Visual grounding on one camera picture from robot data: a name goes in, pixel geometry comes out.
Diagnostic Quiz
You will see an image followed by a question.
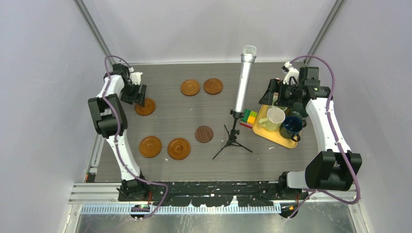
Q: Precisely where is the colourful toy brick block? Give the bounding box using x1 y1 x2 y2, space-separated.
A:
240 109 258 129

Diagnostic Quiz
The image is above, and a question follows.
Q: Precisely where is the aluminium front rail frame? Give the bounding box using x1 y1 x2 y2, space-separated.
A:
68 180 362 215

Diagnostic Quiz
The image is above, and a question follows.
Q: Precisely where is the brown wooden coaster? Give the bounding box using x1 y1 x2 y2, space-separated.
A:
203 78 223 95
180 80 200 96
135 98 156 116
167 138 191 160
139 136 162 158

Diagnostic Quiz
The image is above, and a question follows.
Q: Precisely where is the dark blue mug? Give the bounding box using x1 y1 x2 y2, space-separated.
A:
279 116 307 142

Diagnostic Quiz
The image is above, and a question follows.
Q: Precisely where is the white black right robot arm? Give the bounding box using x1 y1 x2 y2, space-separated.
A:
259 63 362 204

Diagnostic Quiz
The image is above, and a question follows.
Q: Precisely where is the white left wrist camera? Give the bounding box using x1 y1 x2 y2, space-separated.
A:
129 67 143 85

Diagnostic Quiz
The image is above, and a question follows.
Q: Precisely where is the yellow tray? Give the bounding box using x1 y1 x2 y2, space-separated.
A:
252 105 298 149

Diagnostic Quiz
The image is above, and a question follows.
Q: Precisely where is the dark green mug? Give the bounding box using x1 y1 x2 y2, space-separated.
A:
287 110 308 128

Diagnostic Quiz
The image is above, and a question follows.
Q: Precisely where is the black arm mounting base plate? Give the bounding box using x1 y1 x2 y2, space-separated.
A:
117 181 308 207

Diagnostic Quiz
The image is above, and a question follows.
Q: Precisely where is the cream yellow mug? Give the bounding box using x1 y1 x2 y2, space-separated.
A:
258 107 285 132

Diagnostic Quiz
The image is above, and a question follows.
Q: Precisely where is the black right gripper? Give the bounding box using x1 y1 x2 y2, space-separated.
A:
259 79 303 108

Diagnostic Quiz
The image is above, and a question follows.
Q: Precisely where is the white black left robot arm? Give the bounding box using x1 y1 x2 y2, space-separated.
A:
87 64 149 201

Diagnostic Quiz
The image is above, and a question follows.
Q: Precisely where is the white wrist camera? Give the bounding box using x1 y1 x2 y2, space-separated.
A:
129 67 143 85
282 62 299 85

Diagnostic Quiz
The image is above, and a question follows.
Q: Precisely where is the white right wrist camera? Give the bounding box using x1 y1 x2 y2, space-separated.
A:
282 62 299 85

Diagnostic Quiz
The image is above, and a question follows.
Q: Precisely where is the dark walnut wooden coaster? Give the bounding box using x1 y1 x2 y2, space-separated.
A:
194 126 214 143

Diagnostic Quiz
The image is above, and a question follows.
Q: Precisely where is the silver microphone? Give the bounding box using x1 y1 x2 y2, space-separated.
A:
234 45 257 114

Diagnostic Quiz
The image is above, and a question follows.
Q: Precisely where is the black microphone tripod stand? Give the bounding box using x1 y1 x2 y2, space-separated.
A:
212 110 253 160

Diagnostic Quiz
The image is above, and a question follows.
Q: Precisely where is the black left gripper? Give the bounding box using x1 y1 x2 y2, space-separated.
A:
121 82 147 107

